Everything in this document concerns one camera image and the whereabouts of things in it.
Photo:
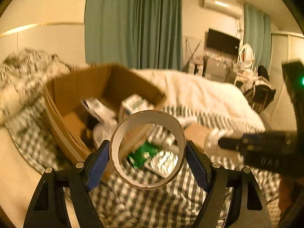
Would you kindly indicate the white printed packet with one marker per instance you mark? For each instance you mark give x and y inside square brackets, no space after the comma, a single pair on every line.
[97,108]

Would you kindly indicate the white and green box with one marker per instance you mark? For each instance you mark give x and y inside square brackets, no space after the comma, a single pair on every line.
[135,104]

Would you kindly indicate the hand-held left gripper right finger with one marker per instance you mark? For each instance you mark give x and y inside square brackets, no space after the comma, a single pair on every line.
[197,168]

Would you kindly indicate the cluttered dresser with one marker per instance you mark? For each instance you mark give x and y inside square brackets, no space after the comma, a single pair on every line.
[213,67]

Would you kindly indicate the green packet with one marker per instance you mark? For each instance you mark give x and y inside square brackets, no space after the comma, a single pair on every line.
[142,155]

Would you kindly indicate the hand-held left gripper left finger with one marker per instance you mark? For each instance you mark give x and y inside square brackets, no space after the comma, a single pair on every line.
[98,168]

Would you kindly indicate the grey checked blanket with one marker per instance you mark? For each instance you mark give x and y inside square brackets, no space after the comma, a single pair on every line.
[142,206]

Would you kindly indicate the white duvet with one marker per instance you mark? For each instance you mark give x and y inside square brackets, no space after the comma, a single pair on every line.
[201,92]

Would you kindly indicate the white air conditioner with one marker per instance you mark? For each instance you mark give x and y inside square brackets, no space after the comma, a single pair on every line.
[222,4]

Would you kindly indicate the narrow green curtain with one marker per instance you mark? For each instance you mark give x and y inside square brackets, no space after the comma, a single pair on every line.
[256,33]

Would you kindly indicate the white wardrobe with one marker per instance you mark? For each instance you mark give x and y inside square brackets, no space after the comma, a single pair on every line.
[282,52]

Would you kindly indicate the white plastic wrapper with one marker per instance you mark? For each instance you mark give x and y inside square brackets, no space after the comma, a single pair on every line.
[211,142]

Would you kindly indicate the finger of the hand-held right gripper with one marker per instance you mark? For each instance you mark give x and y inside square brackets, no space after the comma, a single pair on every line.
[231,143]

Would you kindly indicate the silver foil packet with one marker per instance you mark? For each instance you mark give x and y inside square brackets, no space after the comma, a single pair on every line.
[163,162]

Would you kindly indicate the black television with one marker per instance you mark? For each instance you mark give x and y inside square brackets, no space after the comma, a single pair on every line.
[222,41]

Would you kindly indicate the wide green curtain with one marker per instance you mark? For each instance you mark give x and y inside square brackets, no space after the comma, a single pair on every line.
[133,23]

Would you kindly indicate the flat brown cardboard piece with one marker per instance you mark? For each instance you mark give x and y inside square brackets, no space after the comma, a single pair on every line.
[196,135]

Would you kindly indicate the round white vanity mirror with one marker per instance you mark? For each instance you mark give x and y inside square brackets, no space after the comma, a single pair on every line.
[245,57]

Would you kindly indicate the cardboard tape roll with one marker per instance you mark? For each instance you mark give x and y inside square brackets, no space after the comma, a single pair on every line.
[142,117]

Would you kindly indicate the brown cardboard box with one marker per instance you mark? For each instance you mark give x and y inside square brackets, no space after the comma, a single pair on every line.
[71,83]

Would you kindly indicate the chair with dark clothing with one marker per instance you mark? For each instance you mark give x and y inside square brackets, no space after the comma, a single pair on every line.
[261,90]

